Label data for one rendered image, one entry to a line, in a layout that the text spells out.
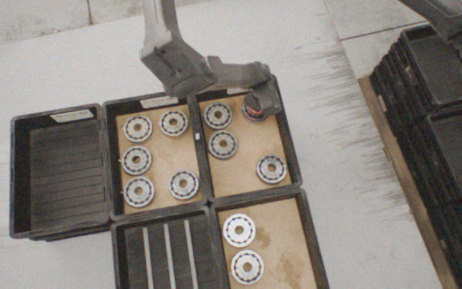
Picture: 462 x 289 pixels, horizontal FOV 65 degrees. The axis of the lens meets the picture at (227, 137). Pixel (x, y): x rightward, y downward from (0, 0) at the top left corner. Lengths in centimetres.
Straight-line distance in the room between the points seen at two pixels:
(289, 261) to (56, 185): 81
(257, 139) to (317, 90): 39
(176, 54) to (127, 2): 208
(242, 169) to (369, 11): 179
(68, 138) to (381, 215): 116
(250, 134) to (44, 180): 72
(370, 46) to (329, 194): 141
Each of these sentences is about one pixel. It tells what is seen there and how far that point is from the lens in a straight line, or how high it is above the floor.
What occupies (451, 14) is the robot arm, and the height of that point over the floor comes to 140.
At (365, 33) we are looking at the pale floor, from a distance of 265.
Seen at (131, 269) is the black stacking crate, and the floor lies 83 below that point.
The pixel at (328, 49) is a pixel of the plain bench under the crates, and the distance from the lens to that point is 165.
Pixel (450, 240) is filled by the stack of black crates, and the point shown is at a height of 26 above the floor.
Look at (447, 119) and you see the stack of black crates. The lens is 210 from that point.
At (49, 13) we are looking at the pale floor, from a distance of 285.
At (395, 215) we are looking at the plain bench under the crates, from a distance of 148.
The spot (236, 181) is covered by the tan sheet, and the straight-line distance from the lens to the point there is 124.
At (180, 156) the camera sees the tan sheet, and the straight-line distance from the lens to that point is 127.
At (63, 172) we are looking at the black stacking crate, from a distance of 137.
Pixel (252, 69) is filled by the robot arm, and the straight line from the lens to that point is 99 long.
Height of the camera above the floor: 204
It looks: 71 degrees down
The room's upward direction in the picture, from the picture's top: straight up
